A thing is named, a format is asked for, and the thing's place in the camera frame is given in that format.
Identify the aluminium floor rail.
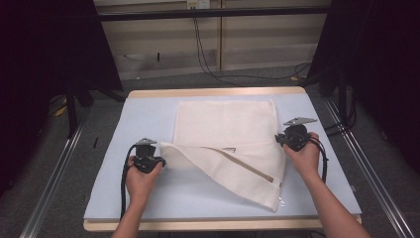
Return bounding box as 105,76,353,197
322,97,415,238
19,123,87,238

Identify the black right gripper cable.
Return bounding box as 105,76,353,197
308,136,330,183

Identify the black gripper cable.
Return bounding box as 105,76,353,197
308,136,330,183
119,144,140,221

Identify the light blue table mat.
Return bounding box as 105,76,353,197
83,93,363,222

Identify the black horizontal bar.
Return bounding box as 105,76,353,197
95,5,332,23

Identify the black floor cable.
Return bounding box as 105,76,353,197
192,16,312,87

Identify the black curtain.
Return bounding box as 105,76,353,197
0,0,125,199
306,0,420,177

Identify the beige wooden cabinet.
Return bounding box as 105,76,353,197
93,0,332,81

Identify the white wall socket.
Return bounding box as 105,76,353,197
185,0,212,10

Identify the person's left hand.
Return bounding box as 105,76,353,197
125,155,164,206

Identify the wooden table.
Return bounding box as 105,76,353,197
82,86,364,233

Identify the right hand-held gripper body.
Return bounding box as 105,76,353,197
281,116,319,153

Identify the person's right hand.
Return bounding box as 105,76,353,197
282,132,321,182

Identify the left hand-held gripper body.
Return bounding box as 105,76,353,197
133,138,158,174

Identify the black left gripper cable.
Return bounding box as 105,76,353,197
119,144,140,221

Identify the black metal stand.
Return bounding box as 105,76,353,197
63,77,128,139
305,65,360,137

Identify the cream mesh pillowcase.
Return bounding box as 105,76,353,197
158,98,287,213

